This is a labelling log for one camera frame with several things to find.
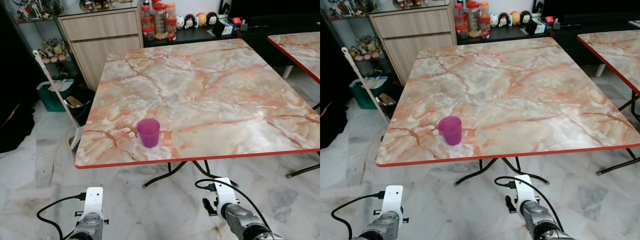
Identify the purple plastic cup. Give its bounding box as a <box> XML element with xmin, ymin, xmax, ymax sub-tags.
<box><xmin>438</xmin><ymin>116</ymin><xmax>463</xmax><ymax>146</ymax></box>
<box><xmin>136</xmin><ymin>118</ymin><xmax>161</xmax><ymax>149</ymax></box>

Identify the black fabric bag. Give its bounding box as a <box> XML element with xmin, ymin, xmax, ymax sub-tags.
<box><xmin>0</xmin><ymin>0</ymin><xmax>37</xmax><ymax>154</ymax></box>
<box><xmin>320</xmin><ymin>82</ymin><xmax>352</xmax><ymax>149</ymax></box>

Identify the black waste basket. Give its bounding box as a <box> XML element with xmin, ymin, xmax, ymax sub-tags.
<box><xmin>375</xmin><ymin>89</ymin><xmax>402</xmax><ymax>120</ymax></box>
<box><xmin>64</xmin><ymin>88</ymin><xmax>97</xmax><ymax>127</ymax></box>

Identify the black low console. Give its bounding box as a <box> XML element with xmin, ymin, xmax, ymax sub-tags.
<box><xmin>144</xmin><ymin>19</ymin><xmax>321</xmax><ymax>68</ymax></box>
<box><xmin>457</xmin><ymin>18</ymin><xmax>640</xmax><ymax>67</ymax></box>

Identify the small white box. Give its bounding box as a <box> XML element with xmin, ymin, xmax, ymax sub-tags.
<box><xmin>212</xmin><ymin>20</ymin><xmax>234</xmax><ymax>37</ymax></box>
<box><xmin>525</xmin><ymin>18</ymin><xmax>547</xmax><ymax>35</ymax></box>

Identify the green plastic bin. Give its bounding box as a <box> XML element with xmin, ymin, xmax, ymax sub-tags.
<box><xmin>349</xmin><ymin>76</ymin><xmax>389</xmax><ymax>111</ymax></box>
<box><xmin>36</xmin><ymin>79</ymin><xmax>77</xmax><ymax>113</ymax></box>

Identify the light wooden drawer cabinet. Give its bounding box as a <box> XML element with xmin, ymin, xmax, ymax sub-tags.
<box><xmin>56</xmin><ymin>7</ymin><xmax>146</xmax><ymax>92</ymax></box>
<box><xmin>367</xmin><ymin>5</ymin><xmax>459</xmax><ymax>87</ymax></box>

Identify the red lidded snack jar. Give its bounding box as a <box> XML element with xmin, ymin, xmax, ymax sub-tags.
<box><xmin>141</xmin><ymin>4</ymin><xmax>154</xmax><ymax>42</ymax></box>
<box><xmin>166</xmin><ymin>3</ymin><xmax>178</xmax><ymax>37</ymax></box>
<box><xmin>465</xmin><ymin>1</ymin><xmax>482</xmax><ymax>39</ymax></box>
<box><xmin>152</xmin><ymin>2</ymin><xmax>169</xmax><ymax>41</ymax></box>
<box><xmin>453</xmin><ymin>3</ymin><xmax>469</xmax><ymax>41</ymax></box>
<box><xmin>479</xmin><ymin>1</ymin><xmax>492</xmax><ymax>34</ymax></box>

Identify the small pastel plush toy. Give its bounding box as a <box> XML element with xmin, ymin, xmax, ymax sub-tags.
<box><xmin>40</xmin><ymin>40</ymin><xmax>56</xmax><ymax>64</ymax></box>
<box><xmin>55</xmin><ymin>42</ymin><xmax>71</xmax><ymax>62</ymax></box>
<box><xmin>352</xmin><ymin>37</ymin><xmax>370</xmax><ymax>61</ymax></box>
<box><xmin>369</xmin><ymin>37</ymin><xmax>387</xmax><ymax>59</ymax></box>

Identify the black television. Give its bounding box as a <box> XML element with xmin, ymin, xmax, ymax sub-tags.
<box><xmin>229</xmin><ymin>0</ymin><xmax>321</xmax><ymax>22</ymax></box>
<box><xmin>542</xmin><ymin>0</ymin><xmax>640</xmax><ymax>24</ymax></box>

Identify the glass display shelf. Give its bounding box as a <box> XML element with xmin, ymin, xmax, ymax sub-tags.
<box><xmin>9</xmin><ymin>0</ymin><xmax>81</xmax><ymax>83</ymax></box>
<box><xmin>322</xmin><ymin>0</ymin><xmax>388</xmax><ymax>81</ymax></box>

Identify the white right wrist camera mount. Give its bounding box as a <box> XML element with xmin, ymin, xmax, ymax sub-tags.
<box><xmin>213</xmin><ymin>177</ymin><xmax>239</xmax><ymax>207</ymax></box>
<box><xmin>513</xmin><ymin>174</ymin><xmax>535</xmax><ymax>204</ymax></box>

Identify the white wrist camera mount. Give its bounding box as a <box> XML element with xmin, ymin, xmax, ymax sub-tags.
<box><xmin>513</xmin><ymin>174</ymin><xmax>535</xmax><ymax>204</ymax></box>
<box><xmin>213</xmin><ymin>177</ymin><xmax>239</xmax><ymax>207</ymax></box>
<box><xmin>380</xmin><ymin>185</ymin><xmax>404</xmax><ymax>217</ymax></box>
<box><xmin>83</xmin><ymin>187</ymin><xmax>105</xmax><ymax>219</ymax></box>

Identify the black metal table leg frame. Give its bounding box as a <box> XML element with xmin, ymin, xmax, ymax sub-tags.
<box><xmin>285</xmin><ymin>164</ymin><xmax>321</xmax><ymax>179</ymax></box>
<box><xmin>453</xmin><ymin>158</ymin><xmax>549</xmax><ymax>187</ymax></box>
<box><xmin>142</xmin><ymin>160</ymin><xmax>239</xmax><ymax>189</ymax></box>
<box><xmin>617</xmin><ymin>89</ymin><xmax>640</xmax><ymax>122</ymax></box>
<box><xmin>596</xmin><ymin>148</ymin><xmax>640</xmax><ymax>176</ymax></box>

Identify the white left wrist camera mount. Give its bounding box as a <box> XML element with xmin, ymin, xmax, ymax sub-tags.
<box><xmin>380</xmin><ymin>185</ymin><xmax>404</xmax><ymax>217</ymax></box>
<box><xmin>83</xmin><ymin>187</ymin><xmax>105</xmax><ymax>219</ymax></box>

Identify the white handled broom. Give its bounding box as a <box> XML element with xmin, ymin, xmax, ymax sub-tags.
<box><xmin>341</xmin><ymin>46</ymin><xmax>391</xmax><ymax>127</ymax></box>
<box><xmin>32</xmin><ymin>49</ymin><xmax>85</xmax><ymax>152</ymax></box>

